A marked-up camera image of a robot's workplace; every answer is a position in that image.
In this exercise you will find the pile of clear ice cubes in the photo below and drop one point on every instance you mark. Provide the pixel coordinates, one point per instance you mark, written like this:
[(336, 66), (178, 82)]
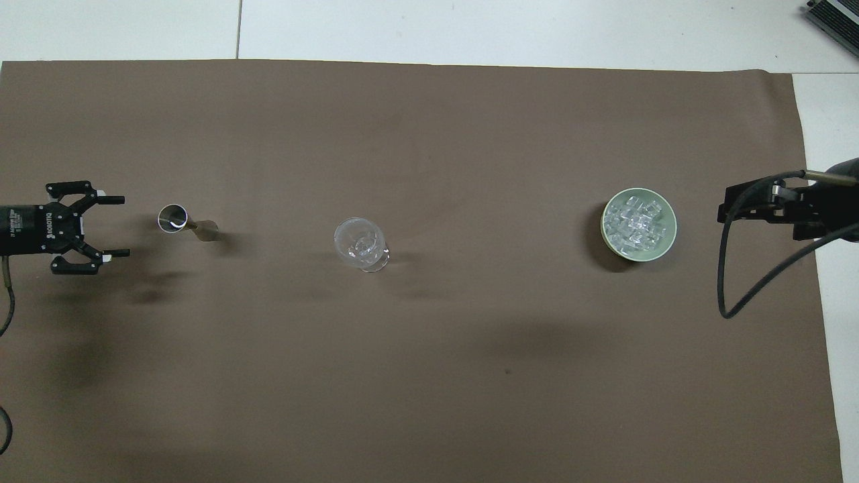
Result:
[(637, 225)]

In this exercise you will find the clear drinking glass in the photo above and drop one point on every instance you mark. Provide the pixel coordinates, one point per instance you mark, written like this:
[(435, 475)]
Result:
[(361, 243)]

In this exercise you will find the green bowl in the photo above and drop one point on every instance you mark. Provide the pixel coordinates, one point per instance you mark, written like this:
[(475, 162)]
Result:
[(608, 243)]

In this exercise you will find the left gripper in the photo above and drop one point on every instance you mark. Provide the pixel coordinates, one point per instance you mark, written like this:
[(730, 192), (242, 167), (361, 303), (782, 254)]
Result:
[(30, 231)]

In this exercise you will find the silver metal jigger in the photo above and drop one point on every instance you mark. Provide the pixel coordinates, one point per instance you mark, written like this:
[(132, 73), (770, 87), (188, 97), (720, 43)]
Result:
[(176, 218)]

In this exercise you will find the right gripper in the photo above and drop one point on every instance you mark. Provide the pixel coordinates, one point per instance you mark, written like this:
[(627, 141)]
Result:
[(832, 201)]

